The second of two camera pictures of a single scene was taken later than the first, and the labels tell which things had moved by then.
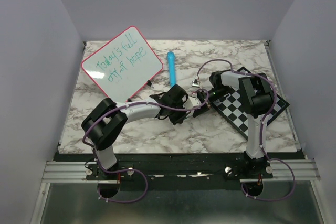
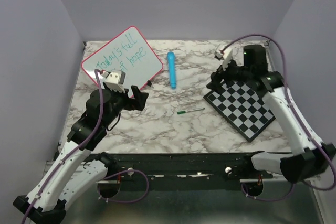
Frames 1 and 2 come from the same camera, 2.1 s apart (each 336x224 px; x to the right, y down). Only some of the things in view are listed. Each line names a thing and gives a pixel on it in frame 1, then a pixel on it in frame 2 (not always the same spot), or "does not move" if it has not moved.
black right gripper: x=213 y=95 to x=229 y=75
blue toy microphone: x=171 y=56 does not move
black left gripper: x=178 y=120 to x=138 y=103
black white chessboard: x=233 y=108 does not move
